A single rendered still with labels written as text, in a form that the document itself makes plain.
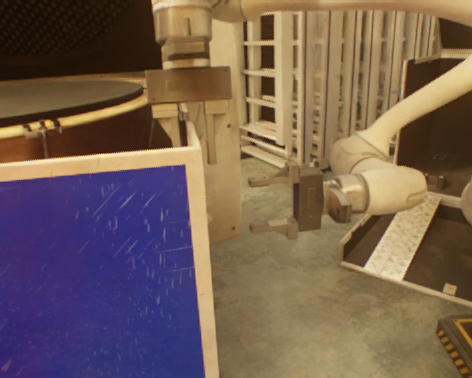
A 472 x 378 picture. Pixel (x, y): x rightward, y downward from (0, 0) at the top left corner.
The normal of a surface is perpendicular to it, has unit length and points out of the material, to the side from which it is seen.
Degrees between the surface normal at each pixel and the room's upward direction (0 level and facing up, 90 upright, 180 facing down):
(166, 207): 90
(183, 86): 80
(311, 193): 90
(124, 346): 90
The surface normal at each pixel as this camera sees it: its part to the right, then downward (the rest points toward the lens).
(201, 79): 0.17, 0.19
